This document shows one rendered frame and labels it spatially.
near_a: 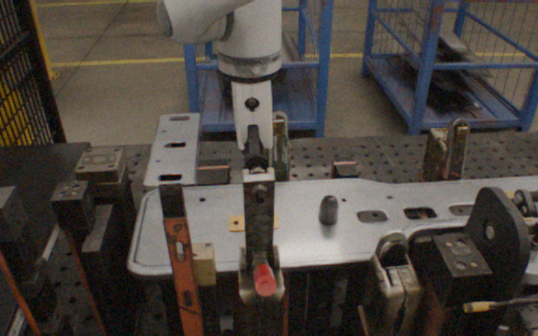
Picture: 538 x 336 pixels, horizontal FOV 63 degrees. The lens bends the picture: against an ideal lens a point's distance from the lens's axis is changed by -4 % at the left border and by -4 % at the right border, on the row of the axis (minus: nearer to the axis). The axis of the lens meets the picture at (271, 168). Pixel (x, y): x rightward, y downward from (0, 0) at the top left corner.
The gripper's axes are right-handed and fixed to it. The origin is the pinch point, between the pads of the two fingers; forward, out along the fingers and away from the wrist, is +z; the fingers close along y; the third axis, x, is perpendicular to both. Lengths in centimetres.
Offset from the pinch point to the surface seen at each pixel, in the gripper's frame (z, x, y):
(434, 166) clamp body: 13.1, -37.9, 15.4
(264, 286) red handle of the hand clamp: -2.6, 0.2, -26.4
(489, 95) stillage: 96, -176, 214
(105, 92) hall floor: 111, 104, 277
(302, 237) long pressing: 11.9, -7.4, -4.1
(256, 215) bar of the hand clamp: -3.8, 0.4, -16.5
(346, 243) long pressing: 11.9, -14.4, -6.1
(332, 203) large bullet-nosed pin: 7.8, -12.7, -1.1
